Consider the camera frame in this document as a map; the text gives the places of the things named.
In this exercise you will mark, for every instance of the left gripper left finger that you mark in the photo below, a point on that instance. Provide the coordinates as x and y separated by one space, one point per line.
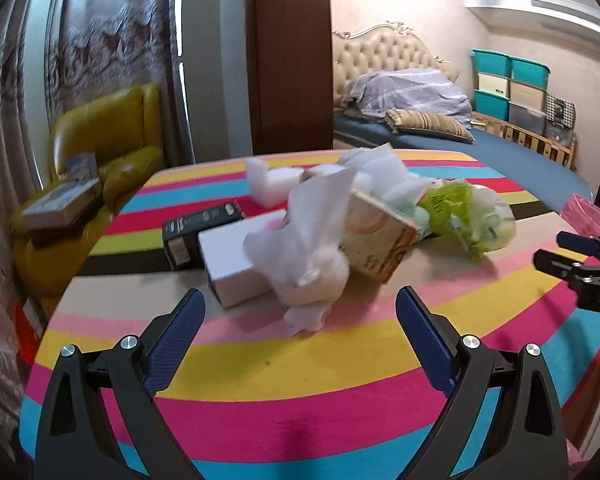
75 437

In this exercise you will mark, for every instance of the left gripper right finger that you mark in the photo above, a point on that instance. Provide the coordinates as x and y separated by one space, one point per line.
525 438

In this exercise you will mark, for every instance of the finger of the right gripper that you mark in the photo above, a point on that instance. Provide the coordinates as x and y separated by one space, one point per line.
557 265
584 245

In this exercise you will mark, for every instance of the pink trash bag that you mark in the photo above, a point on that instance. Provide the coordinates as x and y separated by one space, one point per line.
582 215

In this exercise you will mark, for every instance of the blue bed mattress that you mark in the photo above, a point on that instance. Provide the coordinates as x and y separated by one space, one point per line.
551 183

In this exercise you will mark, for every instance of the green plastic bag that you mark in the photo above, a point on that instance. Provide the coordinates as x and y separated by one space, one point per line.
473 214

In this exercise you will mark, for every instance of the rainbow striped tablecloth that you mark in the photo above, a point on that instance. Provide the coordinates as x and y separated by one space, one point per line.
250 401

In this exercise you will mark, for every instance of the lower teal storage bin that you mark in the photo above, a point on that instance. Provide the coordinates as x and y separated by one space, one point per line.
491 104

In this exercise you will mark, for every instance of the teal storage bin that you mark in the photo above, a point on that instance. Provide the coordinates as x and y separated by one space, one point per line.
491 104
491 62
529 72

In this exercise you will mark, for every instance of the cardboard carton box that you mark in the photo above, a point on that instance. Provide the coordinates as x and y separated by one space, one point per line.
374 238

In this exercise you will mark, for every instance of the teal storage bin right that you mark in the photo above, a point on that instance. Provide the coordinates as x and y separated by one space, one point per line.
529 72

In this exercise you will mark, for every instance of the striped tan pillow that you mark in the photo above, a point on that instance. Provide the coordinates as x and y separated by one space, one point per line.
427 124

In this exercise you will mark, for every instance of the white flat box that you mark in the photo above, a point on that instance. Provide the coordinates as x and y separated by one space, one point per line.
232 276

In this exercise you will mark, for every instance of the black small box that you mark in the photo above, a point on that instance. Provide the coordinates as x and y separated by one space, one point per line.
180 236

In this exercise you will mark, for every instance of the teal storage bin left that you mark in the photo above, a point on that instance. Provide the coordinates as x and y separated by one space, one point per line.
491 62

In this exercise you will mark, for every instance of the striped lavender duvet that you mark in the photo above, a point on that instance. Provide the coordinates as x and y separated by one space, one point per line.
419 89

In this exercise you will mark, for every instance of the books on armchair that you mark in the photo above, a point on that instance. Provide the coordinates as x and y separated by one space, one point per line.
64 202

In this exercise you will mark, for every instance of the white crumpled tissue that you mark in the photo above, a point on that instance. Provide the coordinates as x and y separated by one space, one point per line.
301 259

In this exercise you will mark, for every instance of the beige tufted headboard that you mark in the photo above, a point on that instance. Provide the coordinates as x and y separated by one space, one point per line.
380 48

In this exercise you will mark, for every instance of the white foam piece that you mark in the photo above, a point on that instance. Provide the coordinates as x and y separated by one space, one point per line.
270 187

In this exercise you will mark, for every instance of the yellow leather armchair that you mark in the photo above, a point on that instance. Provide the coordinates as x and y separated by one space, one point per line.
124 134

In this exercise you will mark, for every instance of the brown wooden door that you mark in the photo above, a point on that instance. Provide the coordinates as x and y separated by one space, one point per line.
289 59

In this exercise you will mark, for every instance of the floral curtain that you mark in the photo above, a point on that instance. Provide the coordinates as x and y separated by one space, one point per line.
76 77

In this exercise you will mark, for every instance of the wooden crib rail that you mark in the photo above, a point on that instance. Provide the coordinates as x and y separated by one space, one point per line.
549 148

